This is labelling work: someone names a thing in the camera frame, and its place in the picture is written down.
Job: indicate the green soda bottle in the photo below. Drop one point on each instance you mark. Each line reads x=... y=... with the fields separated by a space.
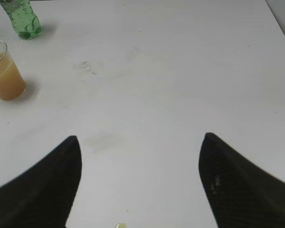
x=23 y=18

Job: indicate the transparent plastic cup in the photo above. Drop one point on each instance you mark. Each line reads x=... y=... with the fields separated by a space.
x=12 y=84

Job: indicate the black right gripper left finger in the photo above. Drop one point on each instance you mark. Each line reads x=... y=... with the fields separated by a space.
x=42 y=196

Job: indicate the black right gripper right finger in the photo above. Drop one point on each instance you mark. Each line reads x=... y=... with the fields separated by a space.
x=240 y=194

